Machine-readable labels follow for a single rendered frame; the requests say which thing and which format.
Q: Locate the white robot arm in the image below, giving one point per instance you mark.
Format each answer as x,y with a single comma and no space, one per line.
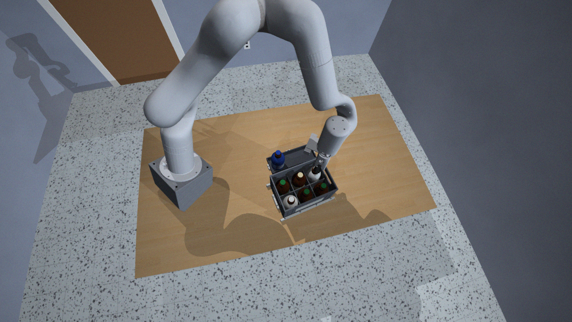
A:
227,27

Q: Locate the blue bottle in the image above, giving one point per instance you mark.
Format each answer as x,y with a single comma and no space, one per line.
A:
277,160

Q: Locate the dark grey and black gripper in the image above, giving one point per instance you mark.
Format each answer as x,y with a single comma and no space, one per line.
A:
320,163

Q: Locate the white bottle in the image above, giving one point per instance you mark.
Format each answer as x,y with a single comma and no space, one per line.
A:
290,201
311,176

